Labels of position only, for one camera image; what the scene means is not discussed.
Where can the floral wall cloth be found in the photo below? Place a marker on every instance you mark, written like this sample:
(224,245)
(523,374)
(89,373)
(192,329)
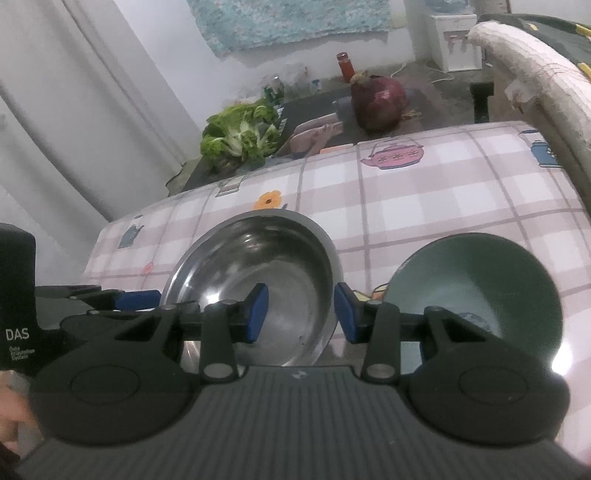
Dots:
(286,23)

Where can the pale pink meat piece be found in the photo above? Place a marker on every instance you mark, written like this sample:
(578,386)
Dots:
(314,137)

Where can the dark blanket with yellow marks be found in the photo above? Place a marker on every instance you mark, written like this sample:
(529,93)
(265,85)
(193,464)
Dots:
(554,32)

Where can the beige rolled quilt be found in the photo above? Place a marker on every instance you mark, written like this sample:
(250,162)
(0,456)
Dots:
(531,60)

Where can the person's left hand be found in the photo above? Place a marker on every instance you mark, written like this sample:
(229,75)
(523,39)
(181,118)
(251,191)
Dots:
(16,410)

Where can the small deep steel bowl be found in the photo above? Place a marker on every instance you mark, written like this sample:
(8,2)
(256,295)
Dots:
(277,267)

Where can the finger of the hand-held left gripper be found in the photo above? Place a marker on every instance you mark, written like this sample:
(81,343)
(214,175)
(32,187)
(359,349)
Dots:
(138,300)
(60,291)

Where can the white curtain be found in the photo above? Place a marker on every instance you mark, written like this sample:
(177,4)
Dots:
(69,115)

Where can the broccoli head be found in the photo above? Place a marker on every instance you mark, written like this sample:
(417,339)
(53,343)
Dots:
(235,134)

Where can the dark low table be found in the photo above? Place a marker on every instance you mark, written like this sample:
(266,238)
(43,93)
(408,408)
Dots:
(314,108)

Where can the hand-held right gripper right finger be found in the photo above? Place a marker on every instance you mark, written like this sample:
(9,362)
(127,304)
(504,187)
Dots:
(346,314)

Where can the green glass bottle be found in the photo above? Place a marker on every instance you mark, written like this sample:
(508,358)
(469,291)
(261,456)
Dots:
(273,88)

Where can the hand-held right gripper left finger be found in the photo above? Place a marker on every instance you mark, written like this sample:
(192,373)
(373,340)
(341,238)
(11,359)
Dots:
(257,314)

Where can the red jar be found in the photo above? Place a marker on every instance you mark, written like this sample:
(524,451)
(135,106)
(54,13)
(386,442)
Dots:
(345,67)

